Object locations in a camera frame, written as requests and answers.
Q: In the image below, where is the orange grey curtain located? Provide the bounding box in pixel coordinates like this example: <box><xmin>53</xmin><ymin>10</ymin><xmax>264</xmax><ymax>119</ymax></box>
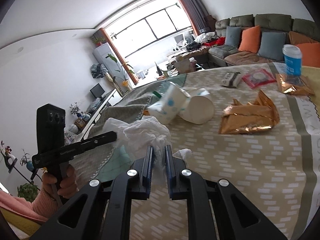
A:
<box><xmin>178</xmin><ymin>0</ymin><xmax>210</xmax><ymax>35</ymax></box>

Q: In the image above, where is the white tv cabinet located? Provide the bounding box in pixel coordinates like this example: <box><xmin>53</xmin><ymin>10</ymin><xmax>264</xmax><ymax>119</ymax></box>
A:
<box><xmin>76</xmin><ymin>89</ymin><xmax>122</xmax><ymax>141</ymax></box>

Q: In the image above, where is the black white snack packet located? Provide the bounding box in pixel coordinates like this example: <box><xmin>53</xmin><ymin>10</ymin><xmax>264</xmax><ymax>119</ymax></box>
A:
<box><xmin>221</xmin><ymin>72</ymin><xmax>242</xmax><ymax>88</ymax></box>

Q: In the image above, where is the patterned table cloth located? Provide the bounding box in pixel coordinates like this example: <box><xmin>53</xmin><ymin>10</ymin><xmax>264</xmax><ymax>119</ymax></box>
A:
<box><xmin>69</xmin><ymin>62</ymin><xmax>320</xmax><ymax>240</ymax></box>

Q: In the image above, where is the plain white paper cup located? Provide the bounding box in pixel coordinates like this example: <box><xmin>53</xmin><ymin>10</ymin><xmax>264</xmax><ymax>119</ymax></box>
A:
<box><xmin>178</xmin><ymin>88</ymin><xmax>215</xmax><ymax>125</ymax></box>

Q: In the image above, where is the cluttered coffee table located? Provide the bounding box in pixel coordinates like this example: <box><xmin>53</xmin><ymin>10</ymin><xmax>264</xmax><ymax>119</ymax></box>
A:
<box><xmin>167</xmin><ymin>46</ymin><xmax>210</xmax><ymax>74</ymax></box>

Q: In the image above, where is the large window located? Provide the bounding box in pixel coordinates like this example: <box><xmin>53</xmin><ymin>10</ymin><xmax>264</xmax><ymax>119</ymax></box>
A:
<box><xmin>105</xmin><ymin>0</ymin><xmax>192</xmax><ymax>73</ymax></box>

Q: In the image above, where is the green grey sectional sofa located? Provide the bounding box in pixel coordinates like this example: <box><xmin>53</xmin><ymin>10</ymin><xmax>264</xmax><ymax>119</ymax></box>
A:
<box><xmin>208</xmin><ymin>14</ymin><xmax>319</xmax><ymax>67</ymax></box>

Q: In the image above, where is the red snack packet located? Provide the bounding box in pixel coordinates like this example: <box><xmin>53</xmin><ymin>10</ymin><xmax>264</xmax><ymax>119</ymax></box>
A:
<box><xmin>242</xmin><ymin>69</ymin><xmax>276</xmax><ymax>89</ymax></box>

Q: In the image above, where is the grey blue cushion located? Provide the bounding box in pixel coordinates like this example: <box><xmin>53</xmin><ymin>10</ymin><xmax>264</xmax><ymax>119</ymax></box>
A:
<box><xmin>225</xmin><ymin>26</ymin><xmax>241</xmax><ymax>48</ymax></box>
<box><xmin>258</xmin><ymin>31</ymin><xmax>286</xmax><ymax>62</ymax></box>

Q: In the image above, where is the pink sleeve left forearm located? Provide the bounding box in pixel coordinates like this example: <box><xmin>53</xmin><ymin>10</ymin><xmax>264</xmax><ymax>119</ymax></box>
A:
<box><xmin>1</xmin><ymin>189</ymin><xmax>59</xmax><ymax>224</ymax></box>

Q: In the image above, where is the blue cup with white lid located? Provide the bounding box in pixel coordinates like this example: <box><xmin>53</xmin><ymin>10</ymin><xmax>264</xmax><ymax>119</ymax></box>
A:
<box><xmin>283</xmin><ymin>44</ymin><xmax>302</xmax><ymax>76</ymax></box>

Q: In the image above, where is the large gold foil wrapper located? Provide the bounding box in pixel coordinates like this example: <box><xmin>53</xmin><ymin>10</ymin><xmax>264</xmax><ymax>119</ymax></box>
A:
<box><xmin>219</xmin><ymin>90</ymin><xmax>280</xmax><ymax>134</ymax></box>

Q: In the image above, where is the person's left hand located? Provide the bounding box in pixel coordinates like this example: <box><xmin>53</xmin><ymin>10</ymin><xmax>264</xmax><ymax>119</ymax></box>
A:
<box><xmin>42</xmin><ymin>165</ymin><xmax>78</xmax><ymax>199</ymax></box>

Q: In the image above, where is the small black monitor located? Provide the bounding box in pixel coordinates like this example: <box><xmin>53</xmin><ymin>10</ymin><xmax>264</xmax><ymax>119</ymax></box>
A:
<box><xmin>90</xmin><ymin>83</ymin><xmax>105</xmax><ymax>99</ymax></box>

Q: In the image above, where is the white air conditioner tower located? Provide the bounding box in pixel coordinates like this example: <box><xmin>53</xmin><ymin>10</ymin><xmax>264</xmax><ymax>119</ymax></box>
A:
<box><xmin>93</xmin><ymin>43</ymin><xmax>127</xmax><ymax>94</ymax></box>

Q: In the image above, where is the white plastic bag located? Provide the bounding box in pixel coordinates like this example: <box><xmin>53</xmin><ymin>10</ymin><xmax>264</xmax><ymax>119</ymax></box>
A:
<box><xmin>102</xmin><ymin>115</ymin><xmax>193</xmax><ymax>170</ymax></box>

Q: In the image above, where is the orange cushion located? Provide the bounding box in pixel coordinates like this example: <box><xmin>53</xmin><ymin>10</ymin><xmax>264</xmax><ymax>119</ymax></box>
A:
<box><xmin>239</xmin><ymin>25</ymin><xmax>261</xmax><ymax>54</ymax></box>
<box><xmin>297</xmin><ymin>43</ymin><xmax>320</xmax><ymax>68</ymax></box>

